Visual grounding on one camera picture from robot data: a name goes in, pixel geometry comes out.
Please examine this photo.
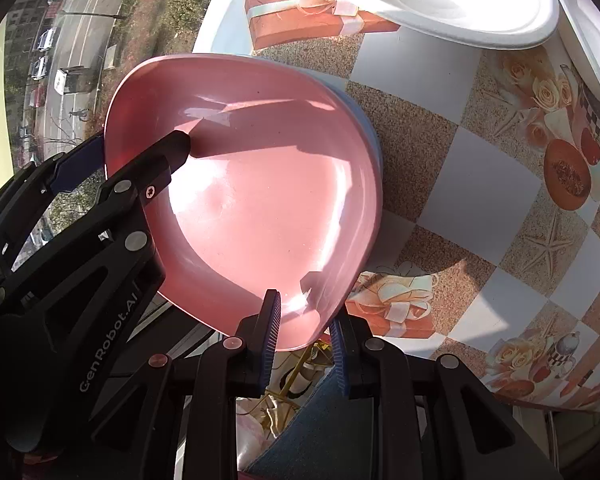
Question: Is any pink square plate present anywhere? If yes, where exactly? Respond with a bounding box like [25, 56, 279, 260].
[104, 54, 382, 351]

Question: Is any patterned vinyl tablecloth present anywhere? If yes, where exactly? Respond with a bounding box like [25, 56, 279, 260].
[191, 0, 600, 411]

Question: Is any blue square plate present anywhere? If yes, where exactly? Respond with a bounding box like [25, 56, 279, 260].
[300, 68, 384, 169]

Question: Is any cream plate underneath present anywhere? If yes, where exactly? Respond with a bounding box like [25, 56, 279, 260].
[544, 0, 600, 106]

